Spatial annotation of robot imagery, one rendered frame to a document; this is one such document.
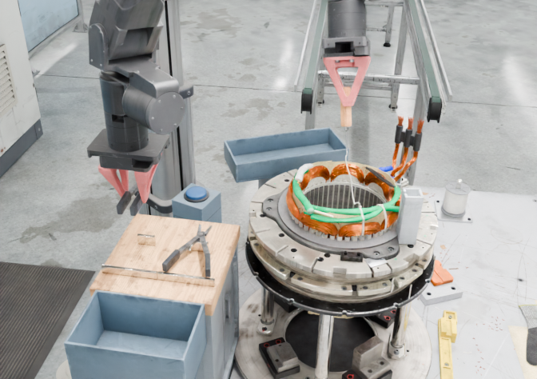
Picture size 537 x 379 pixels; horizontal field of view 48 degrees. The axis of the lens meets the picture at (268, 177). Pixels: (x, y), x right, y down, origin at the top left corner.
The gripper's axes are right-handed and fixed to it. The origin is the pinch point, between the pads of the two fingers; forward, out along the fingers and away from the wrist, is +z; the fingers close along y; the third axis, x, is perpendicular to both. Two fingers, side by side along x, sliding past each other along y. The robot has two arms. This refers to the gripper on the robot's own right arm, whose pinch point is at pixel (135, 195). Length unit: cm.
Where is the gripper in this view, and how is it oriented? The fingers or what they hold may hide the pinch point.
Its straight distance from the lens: 93.1
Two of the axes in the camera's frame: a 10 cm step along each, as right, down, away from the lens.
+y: 9.9, 1.0, -1.2
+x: 1.6, -5.3, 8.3
